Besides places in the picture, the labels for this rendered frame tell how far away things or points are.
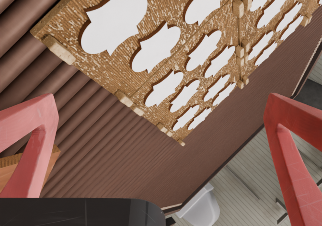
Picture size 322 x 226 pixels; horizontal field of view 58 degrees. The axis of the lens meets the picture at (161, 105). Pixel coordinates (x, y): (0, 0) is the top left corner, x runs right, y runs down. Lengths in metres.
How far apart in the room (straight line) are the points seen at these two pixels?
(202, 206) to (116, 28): 4.56
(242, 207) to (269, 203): 0.48
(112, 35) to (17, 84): 0.19
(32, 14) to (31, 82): 0.13
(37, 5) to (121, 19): 0.15
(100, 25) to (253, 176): 5.25
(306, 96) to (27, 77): 4.86
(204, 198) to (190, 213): 0.33
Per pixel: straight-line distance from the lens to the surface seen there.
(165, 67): 0.78
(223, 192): 5.71
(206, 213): 4.99
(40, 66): 0.55
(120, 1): 0.52
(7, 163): 0.49
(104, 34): 0.53
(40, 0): 0.47
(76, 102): 0.67
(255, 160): 5.62
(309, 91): 5.22
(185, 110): 1.13
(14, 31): 0.48
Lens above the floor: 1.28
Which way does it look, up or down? 22 degrees down
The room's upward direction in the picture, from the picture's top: 135 degrees clockwise
